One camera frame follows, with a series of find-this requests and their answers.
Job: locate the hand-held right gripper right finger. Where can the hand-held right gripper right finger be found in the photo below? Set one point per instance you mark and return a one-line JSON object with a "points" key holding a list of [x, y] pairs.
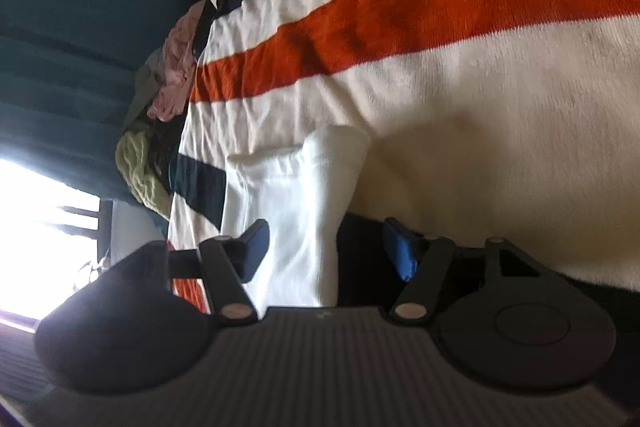
{"points": [[400, 252]]}

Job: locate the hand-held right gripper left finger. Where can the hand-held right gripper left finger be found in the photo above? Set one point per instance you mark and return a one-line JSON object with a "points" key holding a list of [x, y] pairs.
{"points": [[255, 247]]}

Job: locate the white sweatpants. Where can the white sweatpants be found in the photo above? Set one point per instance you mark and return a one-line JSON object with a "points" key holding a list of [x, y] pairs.
{"points": [[295, 217]]}

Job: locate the dark cloth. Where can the dark cloth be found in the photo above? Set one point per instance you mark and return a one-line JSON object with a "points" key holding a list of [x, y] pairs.
{"points": [[162, 147]]}

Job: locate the yellow-green knit garment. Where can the yellow-green knit garment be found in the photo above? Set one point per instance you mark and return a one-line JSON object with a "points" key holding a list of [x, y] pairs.
{"points": [[140, 172]]}

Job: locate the orange navy striped blanket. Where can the orange navy striped blanket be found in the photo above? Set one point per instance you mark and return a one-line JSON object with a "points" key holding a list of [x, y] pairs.
{"points": [[410, 57]]}

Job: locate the grey cloth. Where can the grey cloth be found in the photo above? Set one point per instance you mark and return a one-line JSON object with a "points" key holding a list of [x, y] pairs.
{"points": [[142, 87]]}

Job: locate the pink cloth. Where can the pink cloth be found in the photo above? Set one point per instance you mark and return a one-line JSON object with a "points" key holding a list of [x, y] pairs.
{"points": [[175, 57]]}

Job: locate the window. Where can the window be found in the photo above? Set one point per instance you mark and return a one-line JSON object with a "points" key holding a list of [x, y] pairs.
{"points": [[35, 227]]}

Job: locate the teal curtain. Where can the teal curtain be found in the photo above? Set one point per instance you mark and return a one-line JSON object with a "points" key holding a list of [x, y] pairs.
{"points": [[75, 57]]}

